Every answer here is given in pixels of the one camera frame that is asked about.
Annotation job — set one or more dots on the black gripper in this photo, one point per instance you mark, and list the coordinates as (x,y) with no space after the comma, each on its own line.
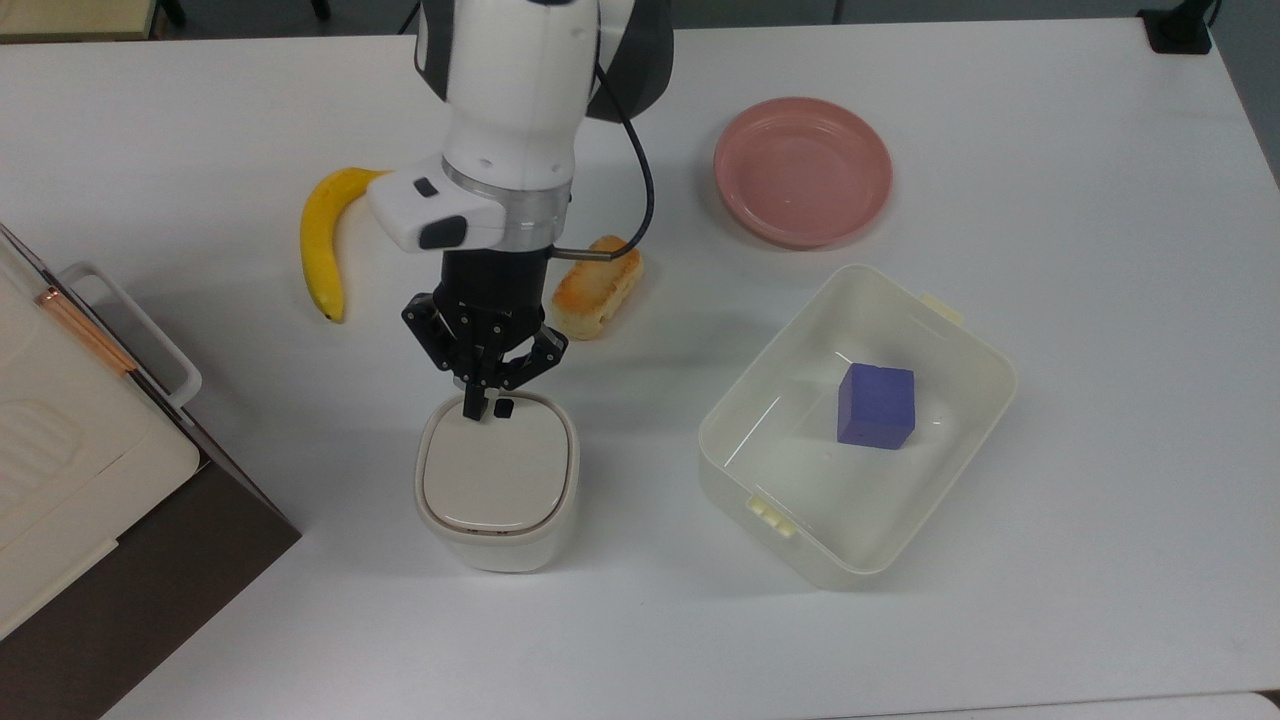
(495,285)

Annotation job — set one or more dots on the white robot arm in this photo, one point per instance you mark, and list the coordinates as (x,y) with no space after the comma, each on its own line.
(510,90)

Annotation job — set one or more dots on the golden bread loaf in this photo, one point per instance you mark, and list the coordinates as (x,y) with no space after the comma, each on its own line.
(595,295)

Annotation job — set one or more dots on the yellow banana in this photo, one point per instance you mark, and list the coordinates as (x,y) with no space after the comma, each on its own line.
(320,240)

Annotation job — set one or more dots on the cream mug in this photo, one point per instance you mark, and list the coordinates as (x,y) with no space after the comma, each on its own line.
(500,555)

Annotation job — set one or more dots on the white plastic storage container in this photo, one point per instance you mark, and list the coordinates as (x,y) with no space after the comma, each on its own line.
(790,490)

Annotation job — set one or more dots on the pink plastic plate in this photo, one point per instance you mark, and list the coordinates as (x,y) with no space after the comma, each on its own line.
(800,170)

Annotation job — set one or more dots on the purple cube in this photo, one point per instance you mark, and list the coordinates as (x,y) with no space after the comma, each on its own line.
(878,405)

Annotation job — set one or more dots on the dark brown storage box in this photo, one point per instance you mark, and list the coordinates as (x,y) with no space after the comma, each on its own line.
(150,590)

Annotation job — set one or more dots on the cream toy cabinet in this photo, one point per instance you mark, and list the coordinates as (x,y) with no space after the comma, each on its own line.
(70,470)

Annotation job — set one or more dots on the wooden desk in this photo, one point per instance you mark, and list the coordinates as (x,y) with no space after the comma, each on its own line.
(70,18)

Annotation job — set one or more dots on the black table clamp mount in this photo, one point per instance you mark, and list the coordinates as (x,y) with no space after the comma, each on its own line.
(1180,28)

